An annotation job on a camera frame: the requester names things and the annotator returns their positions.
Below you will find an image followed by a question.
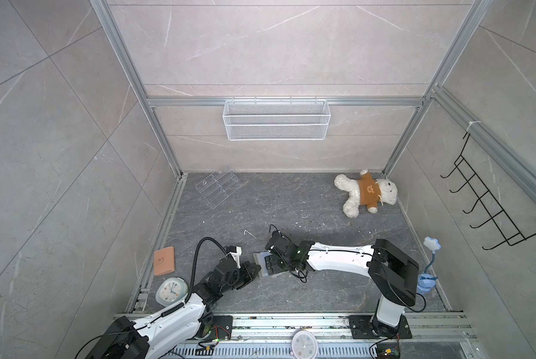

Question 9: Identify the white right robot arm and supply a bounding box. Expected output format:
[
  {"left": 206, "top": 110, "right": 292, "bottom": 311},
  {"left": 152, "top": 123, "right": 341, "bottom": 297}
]
[{"left": 254, "top": 230, "right": 419, "bottom": 335}]

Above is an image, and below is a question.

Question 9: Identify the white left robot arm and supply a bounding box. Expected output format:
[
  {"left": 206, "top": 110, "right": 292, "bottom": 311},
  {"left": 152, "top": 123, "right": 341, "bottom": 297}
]
[{"left": 84, "top": 254, "right": 261, "bottom": 358}]

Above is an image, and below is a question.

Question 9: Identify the white alarm clock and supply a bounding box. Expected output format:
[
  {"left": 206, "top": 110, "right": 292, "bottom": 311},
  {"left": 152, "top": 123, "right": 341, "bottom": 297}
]
[{"left": 155, "top": 277, "right": 189, "bottom": 307}]

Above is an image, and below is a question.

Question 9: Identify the brown leather pouch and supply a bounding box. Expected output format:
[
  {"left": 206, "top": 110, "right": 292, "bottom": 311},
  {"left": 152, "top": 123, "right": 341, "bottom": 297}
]
[{"left": 154, "top": 246, "right": 176, "bottom": 276}]

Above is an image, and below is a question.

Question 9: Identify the round white clock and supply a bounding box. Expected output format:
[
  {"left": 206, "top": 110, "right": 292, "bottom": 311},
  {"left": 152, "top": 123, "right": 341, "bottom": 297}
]
[{"left": 291, "top": 330, "right": 319, "bottom": 359}]

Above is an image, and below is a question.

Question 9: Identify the clear acrylic organizer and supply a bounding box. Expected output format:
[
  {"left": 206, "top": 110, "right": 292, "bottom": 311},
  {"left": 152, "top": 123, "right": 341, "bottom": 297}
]
[{"left": 195, "top": 165, "right": 242, "bottom": 209}]

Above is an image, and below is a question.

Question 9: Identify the white teddy bear brown sweater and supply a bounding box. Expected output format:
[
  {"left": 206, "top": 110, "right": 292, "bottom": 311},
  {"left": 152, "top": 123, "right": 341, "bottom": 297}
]
[{"left": 334, "top": 170, "right": 398, "bottom": 218}]

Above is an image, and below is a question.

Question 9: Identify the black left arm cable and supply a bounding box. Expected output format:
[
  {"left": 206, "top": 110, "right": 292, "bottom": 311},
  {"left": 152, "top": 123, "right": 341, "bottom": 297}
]
[{"left": 184, "top": 236, "right": 228, "bottom": 302}]

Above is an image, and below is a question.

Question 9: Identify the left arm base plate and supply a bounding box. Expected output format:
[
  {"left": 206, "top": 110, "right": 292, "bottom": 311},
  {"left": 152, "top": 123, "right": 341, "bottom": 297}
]
[{"left": 194, "top": 314, "right": 233, "bottom": 341}]

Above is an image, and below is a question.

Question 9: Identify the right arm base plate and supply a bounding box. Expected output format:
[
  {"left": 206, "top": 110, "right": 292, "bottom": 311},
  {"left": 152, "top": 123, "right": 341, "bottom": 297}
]
[{"left": 348, "top": 315, "right": 412, "bottom": 340}]

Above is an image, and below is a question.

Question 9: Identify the white wire mesh basket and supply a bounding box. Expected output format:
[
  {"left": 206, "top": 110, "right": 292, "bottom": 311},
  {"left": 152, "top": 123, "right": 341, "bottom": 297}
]
[{"left": 222, "top": 100, "right": 332, "bottom": 141}]

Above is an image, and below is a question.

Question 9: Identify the black wire hook rack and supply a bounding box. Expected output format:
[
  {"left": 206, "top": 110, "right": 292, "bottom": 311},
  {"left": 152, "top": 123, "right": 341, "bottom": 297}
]
[{"left": 440, "top": 133, "right": 536, "bottom": 251}]

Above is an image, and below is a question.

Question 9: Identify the aluminium frame post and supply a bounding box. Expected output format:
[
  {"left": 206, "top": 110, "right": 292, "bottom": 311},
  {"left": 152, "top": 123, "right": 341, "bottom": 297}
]
[{"left": 91, "top": 0, "right": 183, "bottom": 179}]

